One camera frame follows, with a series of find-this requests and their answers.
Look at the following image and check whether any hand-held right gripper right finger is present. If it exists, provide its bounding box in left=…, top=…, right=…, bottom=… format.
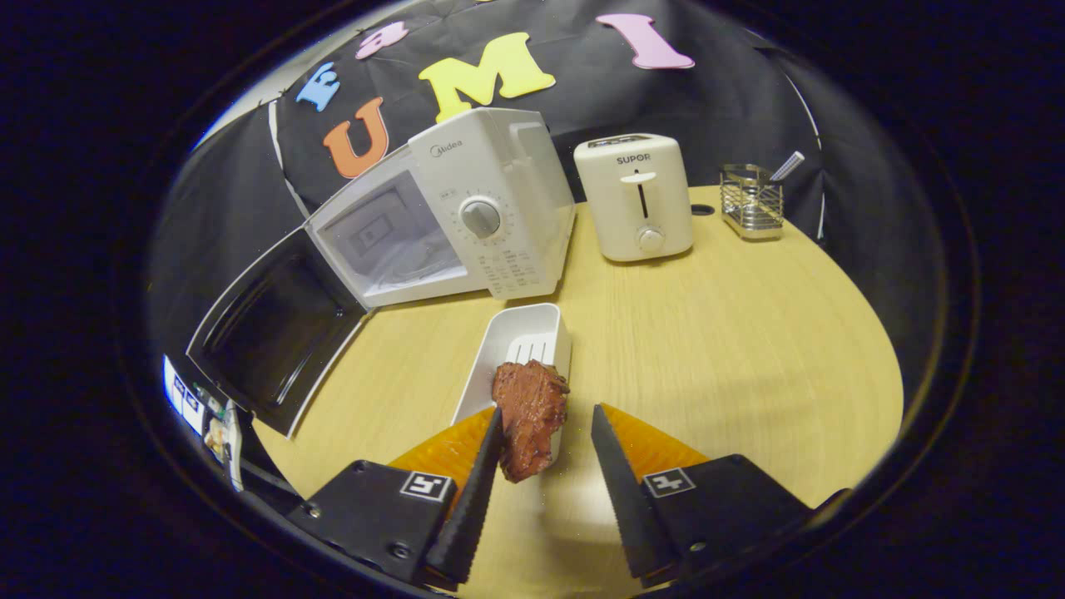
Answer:
left=591, top=404, right=812, bottom=587

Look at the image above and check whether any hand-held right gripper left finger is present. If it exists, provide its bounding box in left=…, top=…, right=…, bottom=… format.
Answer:
left=287, top=406, right=505, bottom=592

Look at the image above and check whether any brown meat piece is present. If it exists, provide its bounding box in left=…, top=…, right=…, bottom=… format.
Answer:
left=491, top=360, right=572, bottom=483

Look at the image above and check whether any white microwave oven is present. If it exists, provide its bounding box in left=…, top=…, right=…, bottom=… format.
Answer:
left=186, top=107, right=577, bottom=438

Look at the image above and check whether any small white rectangular tray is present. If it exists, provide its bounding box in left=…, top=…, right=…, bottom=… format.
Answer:
left=451, top=303, right=572, bottom=467

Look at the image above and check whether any white toaster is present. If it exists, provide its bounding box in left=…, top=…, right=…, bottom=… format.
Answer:
left=573, top=133, right=695, bottom=263

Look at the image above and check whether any metal wire utensil holder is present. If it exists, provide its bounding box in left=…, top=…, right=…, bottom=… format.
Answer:
left=720, top=163, right=785, bottom=242

